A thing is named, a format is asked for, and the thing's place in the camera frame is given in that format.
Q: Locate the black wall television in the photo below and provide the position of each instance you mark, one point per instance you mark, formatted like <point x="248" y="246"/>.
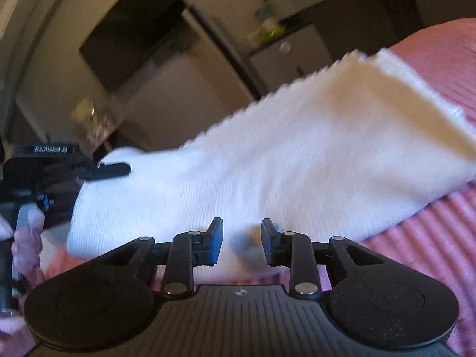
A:
<point x="128" y="35"/>

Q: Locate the yellow-legged shelf stand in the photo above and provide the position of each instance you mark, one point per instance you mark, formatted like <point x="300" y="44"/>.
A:
<point x="95" y="122"/>

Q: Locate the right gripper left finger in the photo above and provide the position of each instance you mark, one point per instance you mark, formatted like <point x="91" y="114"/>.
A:
<point x="189" y="250"/>

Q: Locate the grey drawer cabinet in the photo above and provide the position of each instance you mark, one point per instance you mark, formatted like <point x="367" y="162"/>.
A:
<point x="296" y="55"/>

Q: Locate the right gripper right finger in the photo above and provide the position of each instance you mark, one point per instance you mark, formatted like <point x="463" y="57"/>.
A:
<point x="294" y="251"/>

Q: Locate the pink ribbed bed blanket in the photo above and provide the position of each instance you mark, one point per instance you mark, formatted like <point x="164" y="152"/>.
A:
<point x="438" y="240"/>

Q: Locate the white ribbed knit sweater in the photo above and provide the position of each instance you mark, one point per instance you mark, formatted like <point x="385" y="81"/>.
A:
<point x="350" y="150"/>

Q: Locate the left hand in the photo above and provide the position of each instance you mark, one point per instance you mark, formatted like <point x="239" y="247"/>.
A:
<point x="25" y="249"/>

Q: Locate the grey vanity desk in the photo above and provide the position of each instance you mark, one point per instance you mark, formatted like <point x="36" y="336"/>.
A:
<point x="346" y="25"/>

